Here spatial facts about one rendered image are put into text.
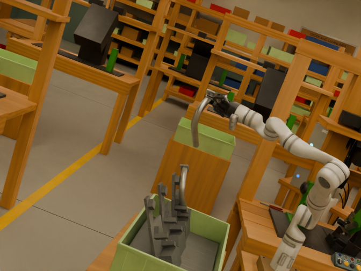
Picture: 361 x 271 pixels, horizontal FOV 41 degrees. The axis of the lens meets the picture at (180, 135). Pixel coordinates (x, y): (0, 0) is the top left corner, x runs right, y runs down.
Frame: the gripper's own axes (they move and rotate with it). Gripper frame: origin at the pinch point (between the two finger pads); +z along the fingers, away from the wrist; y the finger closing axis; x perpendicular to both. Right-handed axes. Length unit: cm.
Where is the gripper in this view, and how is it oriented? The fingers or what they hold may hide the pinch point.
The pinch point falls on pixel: (209, 99)
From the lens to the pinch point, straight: 213.0
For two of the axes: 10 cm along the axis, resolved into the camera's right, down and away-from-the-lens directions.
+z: -8.2, -4.3, 3.6
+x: -5.7, 6.6, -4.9
